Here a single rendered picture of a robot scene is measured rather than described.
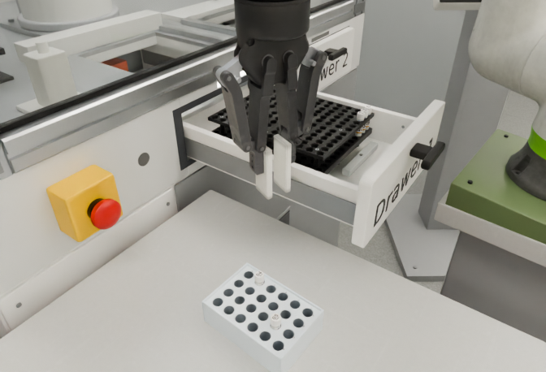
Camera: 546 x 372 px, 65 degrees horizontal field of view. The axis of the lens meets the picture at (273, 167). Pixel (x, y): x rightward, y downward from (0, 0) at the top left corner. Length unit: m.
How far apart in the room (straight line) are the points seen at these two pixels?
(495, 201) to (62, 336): 0.65
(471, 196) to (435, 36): 1.64
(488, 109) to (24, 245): 1.44
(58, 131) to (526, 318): 0.83
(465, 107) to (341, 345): 1.18
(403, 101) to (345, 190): 1.96
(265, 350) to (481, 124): 1.31
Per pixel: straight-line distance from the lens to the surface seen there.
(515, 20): 0.80
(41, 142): 0.58
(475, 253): 0.89
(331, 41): 1.04
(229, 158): 0.67
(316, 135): 0.68
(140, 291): 0.63
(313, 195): 0.60
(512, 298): 0.93
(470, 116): 1.64
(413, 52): 2.41
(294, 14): 0.42
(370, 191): 0.53
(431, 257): 1.79
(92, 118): 0.60
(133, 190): 0.69
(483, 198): 0.78
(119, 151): 0.65
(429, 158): 0.62
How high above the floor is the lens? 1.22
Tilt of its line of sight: 33 degrees down
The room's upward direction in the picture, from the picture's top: straight up
